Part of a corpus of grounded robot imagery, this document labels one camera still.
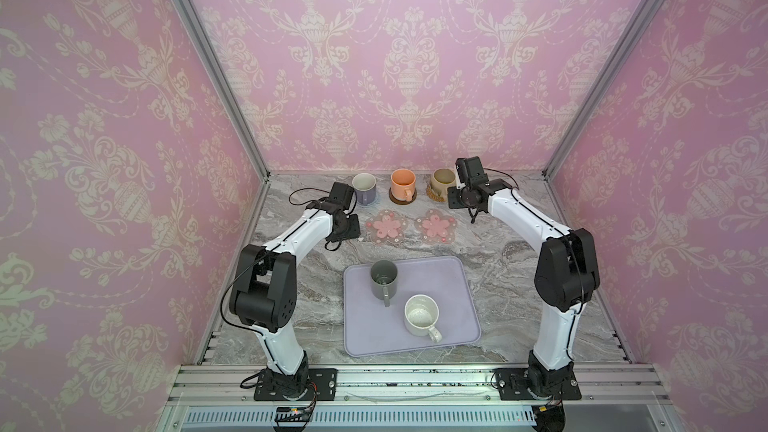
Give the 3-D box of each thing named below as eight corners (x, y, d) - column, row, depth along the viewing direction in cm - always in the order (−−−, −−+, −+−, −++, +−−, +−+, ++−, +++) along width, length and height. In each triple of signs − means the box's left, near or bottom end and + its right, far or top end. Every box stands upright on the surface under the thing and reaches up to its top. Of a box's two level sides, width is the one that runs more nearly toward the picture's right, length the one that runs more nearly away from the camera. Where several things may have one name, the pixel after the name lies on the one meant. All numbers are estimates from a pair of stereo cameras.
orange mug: (387, 203, 113) (387, 185, 105) (393, 184, 119) (393, 166, 112) (409, 207, 112) (411, 190, 104) (414, 188, 118) (416, 170, 110)
